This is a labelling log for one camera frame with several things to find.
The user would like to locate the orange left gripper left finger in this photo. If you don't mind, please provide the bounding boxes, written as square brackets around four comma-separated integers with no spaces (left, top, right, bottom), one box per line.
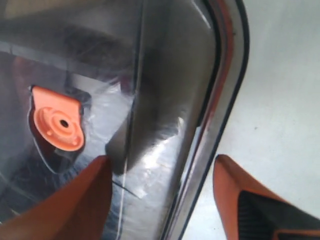
[0,155,113,240]

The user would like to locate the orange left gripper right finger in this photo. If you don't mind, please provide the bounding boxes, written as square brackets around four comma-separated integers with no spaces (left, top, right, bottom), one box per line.
[213,154,320,240]

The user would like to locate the transparent lid with orange seal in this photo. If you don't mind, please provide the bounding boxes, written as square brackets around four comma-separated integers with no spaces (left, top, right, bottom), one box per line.
[0,0,249,240]

